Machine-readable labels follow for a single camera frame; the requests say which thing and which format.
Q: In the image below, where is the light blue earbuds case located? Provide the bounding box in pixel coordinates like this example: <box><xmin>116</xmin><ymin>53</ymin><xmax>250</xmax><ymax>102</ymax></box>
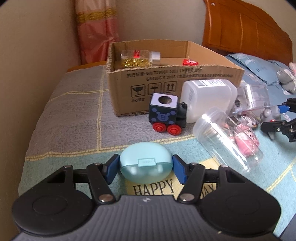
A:
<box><xmin>120</xmin><ymin>142</ymin><xmax>173</xmax><ymax>184</ymax></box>

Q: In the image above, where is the red toy train car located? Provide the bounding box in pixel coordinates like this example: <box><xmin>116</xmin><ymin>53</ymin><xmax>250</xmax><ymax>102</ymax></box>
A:
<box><xmin>183</xmin><ymin>59</ymin><xmax>199</xmax><ymax>66</ymax></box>

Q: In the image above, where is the clear capsule bottle silver cap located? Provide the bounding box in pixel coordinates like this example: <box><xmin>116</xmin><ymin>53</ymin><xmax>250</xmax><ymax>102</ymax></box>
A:
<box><xmin>121</xmin><ymin>50</ymin><xmax>161</xmax><ymax>68</ymax></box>

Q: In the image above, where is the small grey figurine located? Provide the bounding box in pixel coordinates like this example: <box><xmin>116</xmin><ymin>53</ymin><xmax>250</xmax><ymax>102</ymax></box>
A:
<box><xmin>260</xmin><ymin>105</ymin><xmax>281</xmax><ymax>123</ymax></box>

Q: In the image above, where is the grey plush toy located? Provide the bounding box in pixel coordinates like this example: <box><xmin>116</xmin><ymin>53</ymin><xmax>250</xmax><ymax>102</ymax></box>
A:
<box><xmin>276</xmin><ymin>68</ymin><xmax>295</xmax><ymax>94</ymax></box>

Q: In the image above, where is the clear plastic box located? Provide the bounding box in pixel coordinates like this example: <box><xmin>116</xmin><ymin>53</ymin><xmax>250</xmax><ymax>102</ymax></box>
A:
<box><xmin>231</xmin><ymin>81</ymin><xmax>270</xmax><ymax>115</ymax></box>

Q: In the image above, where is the pink fabric item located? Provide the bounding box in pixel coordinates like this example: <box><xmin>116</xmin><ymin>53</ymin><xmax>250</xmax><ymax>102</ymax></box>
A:
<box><xmin>289</xmin><ymin>62</ymin><xmax>296</xmax><ymax>77</ymax></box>

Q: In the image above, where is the blue floral bed sheet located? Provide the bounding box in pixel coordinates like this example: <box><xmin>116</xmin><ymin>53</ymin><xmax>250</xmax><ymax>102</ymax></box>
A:
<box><xmin>225</xmin><ymin>52</ymin><xmax>296</xmax><ymax>121</ymax></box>

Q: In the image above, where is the pink toy in cup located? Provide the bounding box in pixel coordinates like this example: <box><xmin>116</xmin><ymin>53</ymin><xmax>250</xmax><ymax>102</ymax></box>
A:
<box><xmin>234</xmin><ymin>123</ymin><xmax>259</xmax><ymax>157</ymax></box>

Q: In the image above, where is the blue floral pillow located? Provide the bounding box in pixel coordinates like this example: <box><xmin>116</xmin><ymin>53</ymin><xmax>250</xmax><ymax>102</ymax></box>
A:
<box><xmin>225</xmin><ymin>53</ymin><xmax>290</xmax><ymax>85</ymax></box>

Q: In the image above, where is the clear plastic cup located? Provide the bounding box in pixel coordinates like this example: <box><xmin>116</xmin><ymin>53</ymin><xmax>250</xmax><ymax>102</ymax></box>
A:
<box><xmin>193</xmin><ymin>107</ymin><xmax>263</xmax><ymax>174</ymax></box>

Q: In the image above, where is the grey checked table mat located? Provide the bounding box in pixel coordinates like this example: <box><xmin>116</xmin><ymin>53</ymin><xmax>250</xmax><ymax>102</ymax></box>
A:
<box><xmin>18</xmin><ymin>66</ymin><xmax>295</xmax><ymax>235</ymax></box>

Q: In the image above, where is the blue black toy train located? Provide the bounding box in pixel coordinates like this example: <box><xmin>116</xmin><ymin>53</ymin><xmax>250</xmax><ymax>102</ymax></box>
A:
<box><xmin>149</xmin><ymin>93</ymin><xmax>188</xmax><ymax>136</ymax></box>

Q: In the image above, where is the white translucent plastic bottle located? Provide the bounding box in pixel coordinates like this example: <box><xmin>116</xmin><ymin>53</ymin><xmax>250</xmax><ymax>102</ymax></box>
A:
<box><xmin>181</xmin><ymin>79</ymin><xmax>237</xmax><ymax>123</ymax></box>

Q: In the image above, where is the wooden bed headboard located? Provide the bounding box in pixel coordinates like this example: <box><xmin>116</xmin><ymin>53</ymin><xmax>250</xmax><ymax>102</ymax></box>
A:
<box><xmin>202</xmin><ymin>1</ymin><xmax>293</xmax><ymax>64</ymax></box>

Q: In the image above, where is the open cardboard box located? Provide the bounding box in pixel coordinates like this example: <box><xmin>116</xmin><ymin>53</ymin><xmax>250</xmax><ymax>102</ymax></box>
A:
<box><xmin>106</xmin><ymin>40</ymin><xmax>244</xmax><ymax>116</ymax></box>

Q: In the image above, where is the pink patterned curtain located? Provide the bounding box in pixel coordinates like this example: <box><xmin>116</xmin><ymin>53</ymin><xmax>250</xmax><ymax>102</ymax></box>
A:
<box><xmin>75</xmin><ymin>0</ymin><xmax>119</xmax><ymax>64</ymax></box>

